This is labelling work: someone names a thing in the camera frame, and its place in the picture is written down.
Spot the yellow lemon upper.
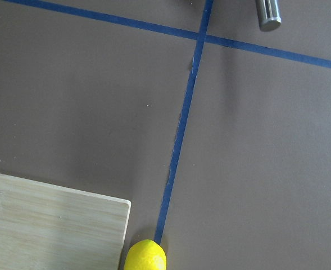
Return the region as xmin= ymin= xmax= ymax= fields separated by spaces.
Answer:
xmin=124 ymin=239 xmax=167 ymax=270

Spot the grey metal cylinder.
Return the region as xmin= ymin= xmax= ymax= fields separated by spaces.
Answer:
xmin=255 ymin=0 xmax=282 ymax=32

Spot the wooden cutting board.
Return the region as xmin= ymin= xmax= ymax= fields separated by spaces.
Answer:
xmin=0 ymin=174 xmax=131 ymax=269

